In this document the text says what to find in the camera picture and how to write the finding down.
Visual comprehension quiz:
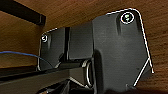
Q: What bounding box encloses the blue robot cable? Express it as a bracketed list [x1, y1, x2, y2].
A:
[0, 50, 51, 68]

